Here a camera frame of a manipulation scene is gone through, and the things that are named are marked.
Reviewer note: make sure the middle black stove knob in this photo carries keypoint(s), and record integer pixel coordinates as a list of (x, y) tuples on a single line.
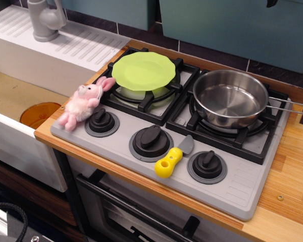
[(150, 144)]

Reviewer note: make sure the grey toy faucet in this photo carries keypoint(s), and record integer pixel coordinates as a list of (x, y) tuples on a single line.
[(46, 22)]

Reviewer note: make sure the yellow handled toy knife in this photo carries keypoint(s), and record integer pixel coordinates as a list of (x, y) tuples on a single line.
[(165, 166)]

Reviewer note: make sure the black burner grate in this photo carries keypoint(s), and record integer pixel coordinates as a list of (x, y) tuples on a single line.
[(153, 106), (251, 143)]

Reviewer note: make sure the white toy sink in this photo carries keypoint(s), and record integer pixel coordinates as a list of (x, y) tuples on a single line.
[(33, 72)]

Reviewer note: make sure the right black burner grate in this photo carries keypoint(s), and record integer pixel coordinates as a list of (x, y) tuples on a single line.
[(251, 143)]

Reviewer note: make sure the stainless steel pan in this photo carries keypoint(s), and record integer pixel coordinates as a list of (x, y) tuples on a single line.
[(232, 99)]

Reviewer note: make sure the grey toy stove top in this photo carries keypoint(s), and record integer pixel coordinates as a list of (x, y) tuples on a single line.
[(237, 194)]

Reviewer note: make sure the toy oven door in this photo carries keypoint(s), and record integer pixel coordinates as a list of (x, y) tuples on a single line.
[(135, 215)]

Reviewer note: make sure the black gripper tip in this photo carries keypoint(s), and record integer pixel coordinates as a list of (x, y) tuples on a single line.
[(271, 3)]

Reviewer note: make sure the left black burner grate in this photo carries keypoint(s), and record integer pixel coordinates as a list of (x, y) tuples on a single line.
[(153, 106)]

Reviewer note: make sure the right black stove knob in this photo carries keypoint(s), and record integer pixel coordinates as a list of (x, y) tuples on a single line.
[(207, 167)]

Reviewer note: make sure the left teal cabinet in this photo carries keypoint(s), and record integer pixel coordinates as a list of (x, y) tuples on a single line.
[(137, 14)]

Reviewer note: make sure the green plastic plate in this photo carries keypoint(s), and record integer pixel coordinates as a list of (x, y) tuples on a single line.
[(143, 71)]

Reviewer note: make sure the orange sink drain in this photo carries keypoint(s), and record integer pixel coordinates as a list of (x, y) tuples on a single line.
[(37, 114)]

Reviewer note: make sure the right teal cabinet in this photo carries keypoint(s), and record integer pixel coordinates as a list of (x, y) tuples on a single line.
[(247, 29)]

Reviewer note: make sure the pink plush bunny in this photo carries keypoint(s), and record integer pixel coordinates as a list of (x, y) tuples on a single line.
[(83, 102)]

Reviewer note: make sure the teal cabinet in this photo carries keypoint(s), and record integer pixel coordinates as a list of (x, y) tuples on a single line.
[(137, 14), (247, 29)]

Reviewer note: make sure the left black stove knob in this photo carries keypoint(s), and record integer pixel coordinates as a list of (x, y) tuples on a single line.
[(102, 124)]

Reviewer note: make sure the black stove knob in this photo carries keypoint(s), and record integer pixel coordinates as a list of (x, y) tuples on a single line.
[(207, 167), (150, 144), (102, 124)]

